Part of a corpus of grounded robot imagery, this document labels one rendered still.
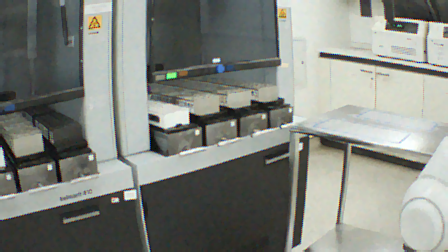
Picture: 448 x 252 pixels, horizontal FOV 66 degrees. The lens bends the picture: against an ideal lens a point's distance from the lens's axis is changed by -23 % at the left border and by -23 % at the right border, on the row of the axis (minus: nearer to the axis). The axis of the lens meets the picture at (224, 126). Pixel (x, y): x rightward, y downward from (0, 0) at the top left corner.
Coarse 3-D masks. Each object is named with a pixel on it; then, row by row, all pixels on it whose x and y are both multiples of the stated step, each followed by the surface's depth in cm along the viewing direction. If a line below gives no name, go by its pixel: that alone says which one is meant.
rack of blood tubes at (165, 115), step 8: (152, 104) 156; (160, 104) 155; (168, 104) 154; (152, 112) 145; (160, 112) 143; (168, 112) 142; (176, 112) 143; (184, 112) 145; (152, 120) 156; (160, 120) 142; (168, 120) 141; (176, 120) 143; (184, 120) 145
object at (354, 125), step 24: (312, 120) 145; (336, 120) 145; (360, 120) 144; (384, 120) 143; (408, 120) 142; (360, 144) 121; (384, 144) 115; (408, 144) 114; (432, 144) 112; (288, 192) 145; (288, 216) 147; (288, 240) 149; (336, 240) 165; (360, 240) 162; (384, 240) 158
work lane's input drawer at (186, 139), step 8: (152, 128) 146; (160, 128) 142; (168, 128) 141; (176, 128) 141; (184, 128) 142; (192, 128) 144; (200, 128) 146; (152, 136) 145; (160, 136) 141; (168, 136) 138; (176, 136) 140; (184, 136) 142; (192, 136) 144; (200, 136) 146; (160, 144) 142; (168, 144) 138; (176, 144) 140; (184, 144) 142; (192, 144) 145; (200, 144) 147; (168, 152) 139; (176, 152) 141; (184, 152) 138; (192, 152) 139
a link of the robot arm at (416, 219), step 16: (432, 160) 61; (432, 176) 59; (416, 192) 59; (432, 192) 56; (416, 208) 58; (432, 208) 55; (400, 224) 62; (416, 224) 58; (432, 224) 55; (416, 240) 58; (432, 240) 55
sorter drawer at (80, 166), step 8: (48, 152) 122; (64, 152) 116; (72, 152) 116; (80, 152) 118; (88, 152) 120; (56, 160) 115; (64, 160) 113; (72, 160) 115; (80, 160) 117; (88, 160) 119; (96, 160) 121; (56, 168) 117; (64, 168) 114; (72, 168) 116; (80, 168) 118; (88, 168) 120; (96, 168) 122; (64, 176) 114; (72, 176) 116; (80, 176) 116; (88, 176) 116; (96, 176) 117
